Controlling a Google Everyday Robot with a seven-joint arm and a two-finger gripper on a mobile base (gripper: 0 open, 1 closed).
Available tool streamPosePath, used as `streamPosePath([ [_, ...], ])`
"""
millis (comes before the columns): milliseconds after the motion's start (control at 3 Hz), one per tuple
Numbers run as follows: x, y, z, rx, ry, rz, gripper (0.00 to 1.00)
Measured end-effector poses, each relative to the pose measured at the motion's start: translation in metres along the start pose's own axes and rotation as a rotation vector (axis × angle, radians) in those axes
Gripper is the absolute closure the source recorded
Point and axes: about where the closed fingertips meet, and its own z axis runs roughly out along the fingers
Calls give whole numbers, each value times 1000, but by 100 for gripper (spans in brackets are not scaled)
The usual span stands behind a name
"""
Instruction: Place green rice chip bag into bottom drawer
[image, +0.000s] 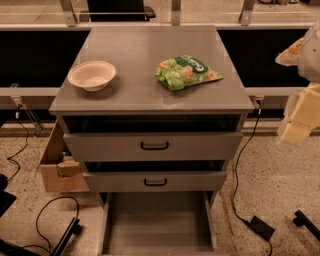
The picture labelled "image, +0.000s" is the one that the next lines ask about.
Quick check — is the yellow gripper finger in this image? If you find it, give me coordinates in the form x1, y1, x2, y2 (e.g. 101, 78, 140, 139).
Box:
279, 84, 320, 145
275, 38, 303, 66

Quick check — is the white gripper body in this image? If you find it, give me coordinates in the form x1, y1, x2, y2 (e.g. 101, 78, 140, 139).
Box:
298, 20, 320, 82

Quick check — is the green rice chip bag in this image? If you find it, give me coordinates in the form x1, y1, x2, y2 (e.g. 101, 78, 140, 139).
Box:
155, 55, 223, 91

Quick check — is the grey drawer cabinet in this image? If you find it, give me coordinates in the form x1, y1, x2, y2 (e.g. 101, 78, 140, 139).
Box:
48, 25, 255, 256

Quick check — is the grey middle drawer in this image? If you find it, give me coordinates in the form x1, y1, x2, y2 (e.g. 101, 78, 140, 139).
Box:
83, 160, 226, 192

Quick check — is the grey drawer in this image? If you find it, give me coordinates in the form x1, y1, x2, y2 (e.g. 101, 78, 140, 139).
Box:
83, 160, 226, 192
64, 115, 242, 162
98, 192, 218, 256

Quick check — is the grey bottom drawer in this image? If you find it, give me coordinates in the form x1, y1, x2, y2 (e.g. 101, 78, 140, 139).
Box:
98, 192, 218, 256

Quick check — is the grey top drawer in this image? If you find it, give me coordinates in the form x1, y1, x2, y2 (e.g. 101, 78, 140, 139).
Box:
64, 115, 242, 162

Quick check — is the black stand foot right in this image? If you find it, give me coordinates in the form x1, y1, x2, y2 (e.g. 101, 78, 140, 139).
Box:
293, 210, 320, 241

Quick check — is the black stand foot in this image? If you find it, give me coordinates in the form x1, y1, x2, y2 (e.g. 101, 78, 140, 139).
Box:
293, 210, 320, 241
51, 217, 82, 256

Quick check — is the black power adapter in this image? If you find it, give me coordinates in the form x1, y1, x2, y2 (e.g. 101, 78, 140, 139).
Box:
249, 216, 275, 241

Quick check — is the white bowl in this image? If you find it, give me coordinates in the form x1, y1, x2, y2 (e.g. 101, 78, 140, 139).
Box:
67, 61, 116, 92

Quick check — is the black chair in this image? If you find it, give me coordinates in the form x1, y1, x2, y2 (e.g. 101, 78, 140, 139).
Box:
87, 0, 156, 22

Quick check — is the cardboard box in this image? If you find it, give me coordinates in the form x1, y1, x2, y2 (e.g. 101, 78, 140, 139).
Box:
39, 121, 89, 192

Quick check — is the black stand foot left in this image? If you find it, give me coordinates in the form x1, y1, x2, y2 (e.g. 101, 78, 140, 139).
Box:
51, 217, 82, 256

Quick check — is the black cable right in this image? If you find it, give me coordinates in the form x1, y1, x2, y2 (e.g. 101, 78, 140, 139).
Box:
231, 99, 274, 256

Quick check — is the metal railing frame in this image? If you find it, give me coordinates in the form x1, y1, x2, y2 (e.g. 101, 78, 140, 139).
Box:
1, 0, 319, 134

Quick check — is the black cable left wall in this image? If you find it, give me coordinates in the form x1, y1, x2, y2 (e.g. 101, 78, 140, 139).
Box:
6, 103, 30, 183

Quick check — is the black cable left floor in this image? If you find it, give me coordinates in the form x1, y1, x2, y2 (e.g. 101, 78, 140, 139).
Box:
20, 195, 81, 256

